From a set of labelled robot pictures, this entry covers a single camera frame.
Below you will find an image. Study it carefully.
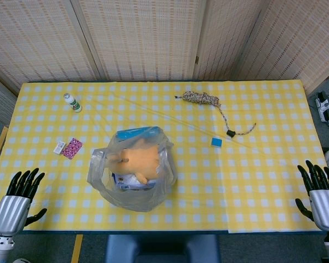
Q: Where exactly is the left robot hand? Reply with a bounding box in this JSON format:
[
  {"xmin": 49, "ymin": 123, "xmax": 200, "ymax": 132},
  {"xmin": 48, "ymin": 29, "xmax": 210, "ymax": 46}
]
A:
[{"xmin": 0, "ymin": 168, "xmax": 48, "ymax": 236}]

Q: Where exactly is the clear plastic bag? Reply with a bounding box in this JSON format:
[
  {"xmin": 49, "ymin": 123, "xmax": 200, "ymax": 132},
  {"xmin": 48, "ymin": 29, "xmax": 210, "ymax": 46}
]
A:
[{"xmin": 87, "ymin": 126, "xmax": 178, "ymax": 213}]

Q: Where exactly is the white small drink bottle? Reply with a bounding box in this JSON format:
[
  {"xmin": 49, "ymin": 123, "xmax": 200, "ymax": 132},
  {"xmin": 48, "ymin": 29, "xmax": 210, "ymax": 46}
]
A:
[{"xmin": 63, "ymin": 93, "xmax": 83, "ymax": 113}]

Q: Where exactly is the pink patterned packet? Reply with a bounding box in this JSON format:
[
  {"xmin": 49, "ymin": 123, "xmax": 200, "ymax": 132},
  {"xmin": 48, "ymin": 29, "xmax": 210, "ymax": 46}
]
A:
[{"xmin": 61, "ymin": 138, "xmax": 84, "ymax": 159}]

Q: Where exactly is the folding woven screen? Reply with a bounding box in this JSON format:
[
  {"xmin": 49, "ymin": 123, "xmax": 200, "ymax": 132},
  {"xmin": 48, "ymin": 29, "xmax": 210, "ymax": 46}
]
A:
[{"xmin": 0, "ymin": 0, "xmax": 329, "ymax": 96}]

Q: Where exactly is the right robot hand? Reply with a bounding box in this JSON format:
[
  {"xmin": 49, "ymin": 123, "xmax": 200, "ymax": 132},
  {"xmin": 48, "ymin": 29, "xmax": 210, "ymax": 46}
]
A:
[{"xmin": 295, "ymin": 160, "xmax": 329, "ymax": 232}]

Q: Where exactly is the white power strip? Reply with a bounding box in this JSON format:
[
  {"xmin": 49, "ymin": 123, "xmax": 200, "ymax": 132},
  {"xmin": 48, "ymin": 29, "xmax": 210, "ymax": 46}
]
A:
[{"xmin": 315, "ymin": 92, "xmax": 329, "ymax": 123}]

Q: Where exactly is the orange plush toy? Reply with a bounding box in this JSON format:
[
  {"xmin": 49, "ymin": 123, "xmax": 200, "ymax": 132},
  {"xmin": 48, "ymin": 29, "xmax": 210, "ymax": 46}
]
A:
[{"xmin": 107, "ymin": 138, "xmax": 165, "ymax": 185}]

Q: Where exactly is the yellow white checkered tablecloth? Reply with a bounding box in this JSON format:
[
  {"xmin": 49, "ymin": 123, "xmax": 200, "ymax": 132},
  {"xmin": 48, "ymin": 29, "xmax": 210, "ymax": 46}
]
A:
[{"xmin": 0, "ymin": 79, "xmax": 329, "ymax": 234}]

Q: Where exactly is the white package with label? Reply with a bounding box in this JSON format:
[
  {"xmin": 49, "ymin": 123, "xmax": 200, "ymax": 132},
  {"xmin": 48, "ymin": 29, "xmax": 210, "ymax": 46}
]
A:
[{"xmin": 111, "ymin": 171, "xmax": 157, "ymax": 190}]

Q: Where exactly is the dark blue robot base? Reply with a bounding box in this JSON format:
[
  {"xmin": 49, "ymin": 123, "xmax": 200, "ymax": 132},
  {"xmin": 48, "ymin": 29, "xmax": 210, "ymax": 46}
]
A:
[{"xmin": 104, "ymin": 234, "xmax": 222, "ymax": 263}]

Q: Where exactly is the braided rope bundle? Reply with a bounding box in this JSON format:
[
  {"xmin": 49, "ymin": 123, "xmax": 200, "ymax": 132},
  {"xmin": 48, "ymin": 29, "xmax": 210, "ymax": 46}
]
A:
[{"xmin": 174, "ymin": 91, "xmax": 257, "ymax": 138}]

